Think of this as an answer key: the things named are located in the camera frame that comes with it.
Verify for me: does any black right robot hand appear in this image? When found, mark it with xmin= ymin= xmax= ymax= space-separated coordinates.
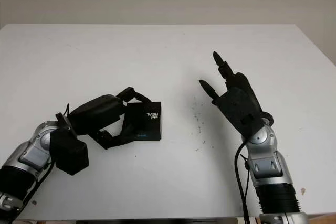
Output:
xmin=198 ymin=50 xmax=274 ymax=127

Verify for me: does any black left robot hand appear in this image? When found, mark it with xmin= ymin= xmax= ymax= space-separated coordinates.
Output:
xmin=67 ymin=86 xmax=153 ymax=150

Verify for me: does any black RealSense box lid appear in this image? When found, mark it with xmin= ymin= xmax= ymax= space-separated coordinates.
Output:
xmin=121 ymin=100 xmax=163 ymax=142

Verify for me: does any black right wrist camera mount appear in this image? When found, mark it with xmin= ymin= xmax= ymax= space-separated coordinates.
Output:
xmin=212 ymin=89 xmax=265 ymax=138

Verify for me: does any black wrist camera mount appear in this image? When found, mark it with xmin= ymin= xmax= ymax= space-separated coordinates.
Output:
xmin=212 ymin=89 xmax=265 ymax=138
xmin=49 ymin=129 xmax=89 ymax=176

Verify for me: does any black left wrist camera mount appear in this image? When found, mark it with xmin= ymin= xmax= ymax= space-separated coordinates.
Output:
xmin=49 ymin=129 xmax=89 ymax=176

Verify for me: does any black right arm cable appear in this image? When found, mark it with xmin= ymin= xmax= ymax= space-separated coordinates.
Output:
xmin=235 ymin=140 xmax=251 ymax=224

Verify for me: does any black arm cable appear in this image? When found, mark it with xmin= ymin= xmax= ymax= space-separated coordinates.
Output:
xmin=235 ymin=140 xmax=251 ymax=224
xmin=10 ymin=103 xmax=71 ymax=217

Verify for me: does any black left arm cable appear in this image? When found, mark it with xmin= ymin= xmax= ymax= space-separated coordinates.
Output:
xmin=10 ymin=103 xmax=71 ymax=217

